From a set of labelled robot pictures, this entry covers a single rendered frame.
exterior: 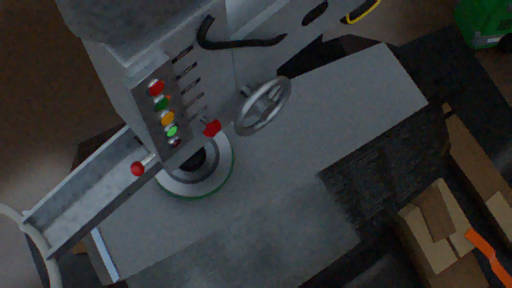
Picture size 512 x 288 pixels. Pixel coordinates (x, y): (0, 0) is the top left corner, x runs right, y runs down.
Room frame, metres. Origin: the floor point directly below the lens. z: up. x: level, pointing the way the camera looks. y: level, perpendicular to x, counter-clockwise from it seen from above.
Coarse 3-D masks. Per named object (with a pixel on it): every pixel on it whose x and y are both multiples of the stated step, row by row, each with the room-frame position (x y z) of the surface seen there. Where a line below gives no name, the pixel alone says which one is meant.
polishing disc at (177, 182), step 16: (208, 144) 0.62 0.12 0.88; (224, 144) 0.62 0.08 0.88; (208, 160) 0.58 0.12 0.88; (224, 160) 0.57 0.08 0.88; (160, 176) 0.54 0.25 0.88; (176, 176) 0.54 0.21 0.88; (192, 176) 0.54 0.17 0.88; (208, 176) 0.53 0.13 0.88; (224, 176) 0.53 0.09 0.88; (176, 192) 0.50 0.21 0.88; (192, 192) 0.49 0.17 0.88; (208, 192) 0.49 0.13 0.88
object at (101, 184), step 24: (120, 144) 0.55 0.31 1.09; (96, 168) 0.50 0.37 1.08; (120, 168) 0.49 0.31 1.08; (72, 192) 0.44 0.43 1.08; (96, 192) 0.44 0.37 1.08; (120, 192) 0.42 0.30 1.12; (24, 216) 0.37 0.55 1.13; (48, 216) 0.38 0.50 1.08; (72, 216) 0.38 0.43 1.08; (96, 216) 0.37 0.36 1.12; (48, 240) 0.32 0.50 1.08; (72, 240) 0.32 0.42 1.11
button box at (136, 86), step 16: (160, 64) 0.46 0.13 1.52; (128, 80) 0.44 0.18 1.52; (144, 80) 0.44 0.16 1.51; (128, 96) 0.44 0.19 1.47; (144, 96) 0.44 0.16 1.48; (176, 96) 0.47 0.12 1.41; (144, 112) 0.43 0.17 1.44; (160, 112) 0.45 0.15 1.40; (176, 112) 0.46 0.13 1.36; (144, 128) 0.44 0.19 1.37; (160, 128) 0.44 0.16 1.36; (160, 144) 0.43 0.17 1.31
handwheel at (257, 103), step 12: (264, 84) 0.55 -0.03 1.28; (276, 84) 0.56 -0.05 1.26; (288, 84) 0.58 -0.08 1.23; (252, 96) 0.53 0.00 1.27; (264, 96) 0.56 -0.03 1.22; (240, 108) 0.52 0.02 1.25; (252, 108) 0.53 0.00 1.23; (264, 108) 0.53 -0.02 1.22; (276, 108) 0.56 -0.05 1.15; (240, 120) 0.50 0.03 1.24; (264, 120) 0.54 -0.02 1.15; (240, 132) 0.50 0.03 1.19; (252, 132) 0.51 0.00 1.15
